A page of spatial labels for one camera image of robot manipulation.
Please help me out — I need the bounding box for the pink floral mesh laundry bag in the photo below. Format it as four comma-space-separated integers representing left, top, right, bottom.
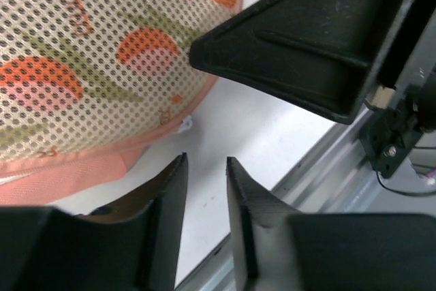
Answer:
1, 0, 243, 205

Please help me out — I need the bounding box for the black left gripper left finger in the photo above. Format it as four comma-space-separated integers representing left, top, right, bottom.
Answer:
1, 154, 188, 290

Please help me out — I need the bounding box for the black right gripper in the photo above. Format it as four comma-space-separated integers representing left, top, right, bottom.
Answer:
360, 0, 435, 179

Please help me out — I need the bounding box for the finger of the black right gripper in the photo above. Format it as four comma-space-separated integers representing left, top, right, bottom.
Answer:
189, 0, 419, 124

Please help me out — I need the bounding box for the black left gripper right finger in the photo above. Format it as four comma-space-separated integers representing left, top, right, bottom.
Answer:
226, 157, 435, 290

